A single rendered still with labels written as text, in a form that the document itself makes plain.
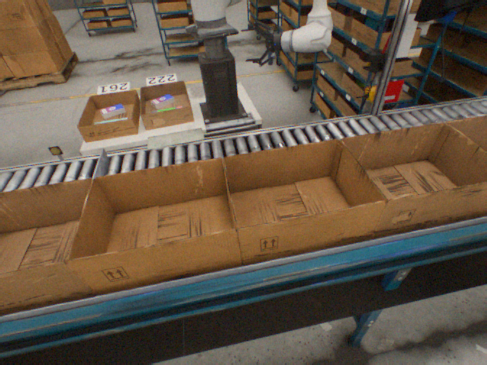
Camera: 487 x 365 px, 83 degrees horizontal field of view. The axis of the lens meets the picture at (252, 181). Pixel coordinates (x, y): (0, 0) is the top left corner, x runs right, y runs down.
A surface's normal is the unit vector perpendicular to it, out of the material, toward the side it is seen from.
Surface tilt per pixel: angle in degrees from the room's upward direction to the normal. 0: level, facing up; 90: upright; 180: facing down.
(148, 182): 90
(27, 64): 90
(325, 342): 0
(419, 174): 1
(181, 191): 89
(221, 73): 90
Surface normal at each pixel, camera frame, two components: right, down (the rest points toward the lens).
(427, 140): 0.18, 0.66
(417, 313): -0.04, -0.73
